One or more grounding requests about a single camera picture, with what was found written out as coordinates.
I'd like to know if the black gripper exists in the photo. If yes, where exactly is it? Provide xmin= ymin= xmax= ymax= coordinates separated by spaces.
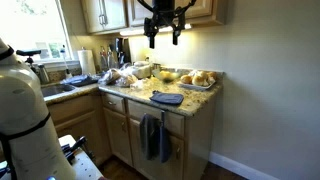
xmin=137 ymin=0 xmax=197 ymax=49

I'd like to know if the blue towel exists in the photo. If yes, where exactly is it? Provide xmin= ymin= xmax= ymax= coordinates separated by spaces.
xmin=159 ymin=126 xmax=171 ymax=163
xmin=150 ymin=91 xmax=184 ymax=105

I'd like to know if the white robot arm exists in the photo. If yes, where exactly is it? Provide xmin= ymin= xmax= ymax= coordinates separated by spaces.
xmin=0 ymin=42 xmax=108 ymax=180

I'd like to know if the paper towel roll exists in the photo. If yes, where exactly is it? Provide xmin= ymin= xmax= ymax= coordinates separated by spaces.
xmin=78 ymin=50 xmax=96 ymax=75

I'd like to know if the left wooden drawer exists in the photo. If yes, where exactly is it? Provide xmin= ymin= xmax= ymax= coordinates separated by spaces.
xmin=102 ymin=93 xmax=126 ymax=114

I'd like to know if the wooden drawer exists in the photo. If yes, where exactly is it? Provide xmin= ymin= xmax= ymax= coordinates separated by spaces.
xmin=102 ymin=93 xmax=126 ymax=114
xmin=127 ymin=100 xmax=184 ymax=137

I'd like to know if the right wooden drawer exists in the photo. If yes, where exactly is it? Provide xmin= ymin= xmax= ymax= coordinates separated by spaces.
xmin=127 ymin=100 xmax=184 ymax=137

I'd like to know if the dark grey hanging towel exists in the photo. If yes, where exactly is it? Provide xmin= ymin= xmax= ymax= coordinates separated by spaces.
xmin=139 ymin=114 xmax=159 ymax=160

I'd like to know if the blue hanging towel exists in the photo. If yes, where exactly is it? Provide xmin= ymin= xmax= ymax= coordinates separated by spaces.
xmin=159 ymin=126 xmax=171 ymax=163

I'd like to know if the under-cabinet light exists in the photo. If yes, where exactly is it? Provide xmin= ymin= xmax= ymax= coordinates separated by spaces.
xmin=119 ymin=23 xmax=193 ymax=37

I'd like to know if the glass bowl with oranges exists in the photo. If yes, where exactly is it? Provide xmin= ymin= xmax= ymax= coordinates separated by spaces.
xmin=152 ymin=69 xmax=180 ymax=83

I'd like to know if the black coffee machine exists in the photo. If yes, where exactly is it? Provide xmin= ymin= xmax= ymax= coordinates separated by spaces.
xmin=115 ymin=37 xmax=131 ymax=67

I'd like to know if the white plate of bread rolls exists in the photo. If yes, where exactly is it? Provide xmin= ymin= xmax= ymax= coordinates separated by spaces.
xmin=178 ymin=70 xmax=218 ymax=91

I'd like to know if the bagged round bread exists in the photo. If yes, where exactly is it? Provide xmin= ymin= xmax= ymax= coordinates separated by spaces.
xmin=116 ymin=75 xmax=137 ymax=87

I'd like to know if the upper wooden cabinet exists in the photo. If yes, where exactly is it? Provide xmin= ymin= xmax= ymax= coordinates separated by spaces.
xmin=81 ymin=0 xmax=228 ymax=35

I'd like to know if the bagged brown bread loaf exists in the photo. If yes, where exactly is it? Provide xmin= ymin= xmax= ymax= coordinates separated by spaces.
xmin=98 ymin=68 xmax=120 ymax=85

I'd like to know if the dark cloth by sink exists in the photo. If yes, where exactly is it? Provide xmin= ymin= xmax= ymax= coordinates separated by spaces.
xmin=61 ymin=75 xmax=97 ymax=87

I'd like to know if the lower cabinet door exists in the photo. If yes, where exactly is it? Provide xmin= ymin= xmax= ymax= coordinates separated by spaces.
xmin=104 ymin=108 xmax=132 ymax=165

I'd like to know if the steel kitchen sink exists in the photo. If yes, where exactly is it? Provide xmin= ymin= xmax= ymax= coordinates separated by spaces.
xmin=41 ymin=84 xmax=75 ymax=97

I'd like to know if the white robot cart top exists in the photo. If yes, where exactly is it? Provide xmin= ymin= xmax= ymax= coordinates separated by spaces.
xmin=0 ymin=135 xmax=104 ymax=180

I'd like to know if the dish brush with white handle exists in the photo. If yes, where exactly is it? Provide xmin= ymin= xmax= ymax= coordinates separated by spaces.
xmin=60 ymin=45 xmax=72 ymax=79

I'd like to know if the black camera on tripod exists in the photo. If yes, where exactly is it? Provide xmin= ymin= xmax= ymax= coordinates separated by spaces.
xmin=16 ymin=49 xmax=41 ymax=65

